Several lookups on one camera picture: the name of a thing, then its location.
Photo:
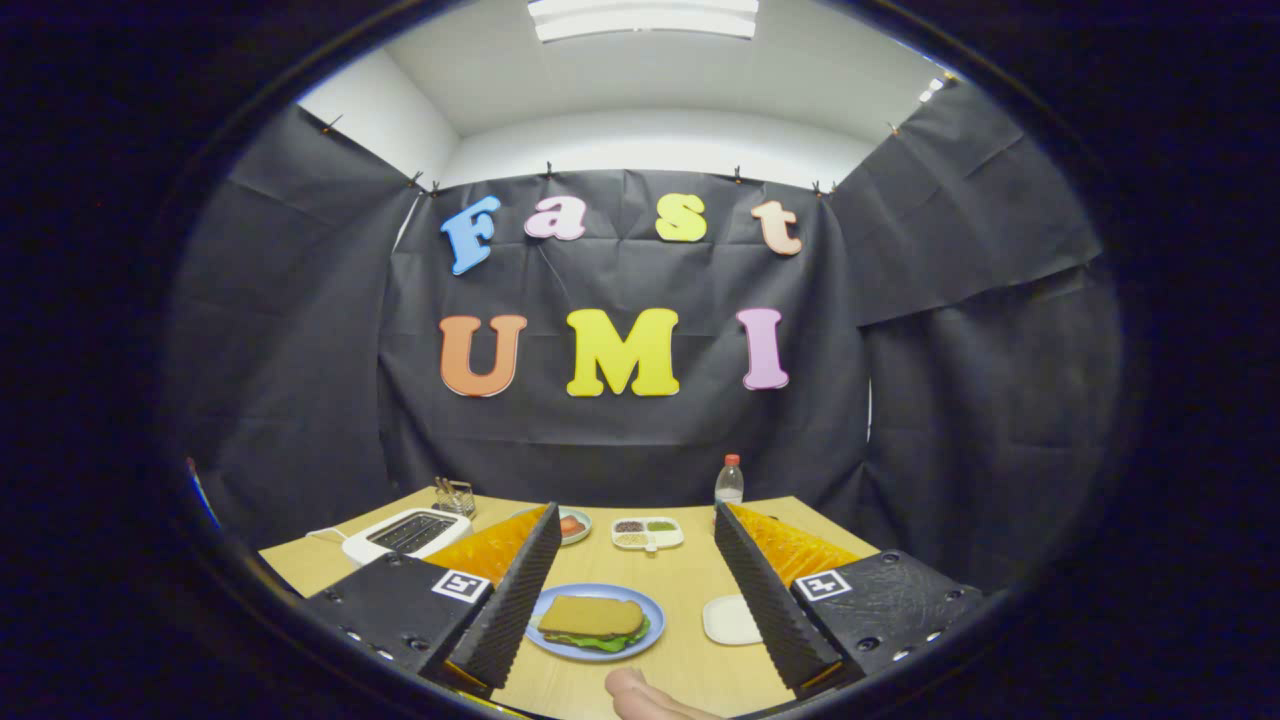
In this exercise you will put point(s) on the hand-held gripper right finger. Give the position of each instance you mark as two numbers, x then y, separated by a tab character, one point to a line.
768	605

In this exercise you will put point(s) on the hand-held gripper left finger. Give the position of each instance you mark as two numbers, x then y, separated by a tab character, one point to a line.
518	605

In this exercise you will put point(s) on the brown toasted bread slice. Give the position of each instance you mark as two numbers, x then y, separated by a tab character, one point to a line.
590	615

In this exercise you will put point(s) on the green lettuce leaf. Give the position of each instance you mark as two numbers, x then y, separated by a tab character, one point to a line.
600	643

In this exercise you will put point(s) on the white square plate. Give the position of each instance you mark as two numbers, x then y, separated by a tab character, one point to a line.
728	620

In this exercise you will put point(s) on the meat and carrot pieces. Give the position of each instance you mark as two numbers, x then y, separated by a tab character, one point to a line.
571	527

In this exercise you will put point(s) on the blue plate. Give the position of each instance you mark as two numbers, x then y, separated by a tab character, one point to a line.
653	610

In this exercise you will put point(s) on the white divided dish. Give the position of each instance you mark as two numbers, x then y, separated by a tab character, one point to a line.
665	540

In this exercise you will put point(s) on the clear bottle red cap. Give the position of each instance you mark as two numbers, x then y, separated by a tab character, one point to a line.
729	485

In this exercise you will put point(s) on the white toaster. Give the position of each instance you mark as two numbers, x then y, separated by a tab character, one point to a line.
360	550

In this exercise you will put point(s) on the black backdrop cloth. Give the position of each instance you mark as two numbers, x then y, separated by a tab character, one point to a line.
620	440

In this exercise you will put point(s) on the small ceiling light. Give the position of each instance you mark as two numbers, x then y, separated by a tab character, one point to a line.
932	90

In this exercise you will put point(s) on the long ceiling light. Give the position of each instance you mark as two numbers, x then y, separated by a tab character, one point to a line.
645	20

